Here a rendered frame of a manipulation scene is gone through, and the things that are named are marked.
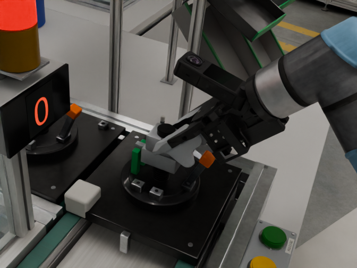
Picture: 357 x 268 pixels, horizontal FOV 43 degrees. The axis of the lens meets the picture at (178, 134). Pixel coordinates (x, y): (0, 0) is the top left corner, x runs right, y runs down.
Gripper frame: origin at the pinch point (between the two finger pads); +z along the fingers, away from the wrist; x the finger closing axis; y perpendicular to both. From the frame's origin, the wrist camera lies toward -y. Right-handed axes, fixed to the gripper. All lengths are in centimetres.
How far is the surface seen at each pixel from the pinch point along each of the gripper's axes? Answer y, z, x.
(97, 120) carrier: -7.4, 20.6, 11.1
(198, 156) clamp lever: 5.6, -3.6, -0.2
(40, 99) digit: -16.4, -4.9, -18.7
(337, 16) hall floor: 83, 72, 401
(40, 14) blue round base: -42, 60, 61
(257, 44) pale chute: 3.3, -2.0, 47.1
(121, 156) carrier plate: 0.0, 13.9, 3.5
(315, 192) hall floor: 99, 56, 132
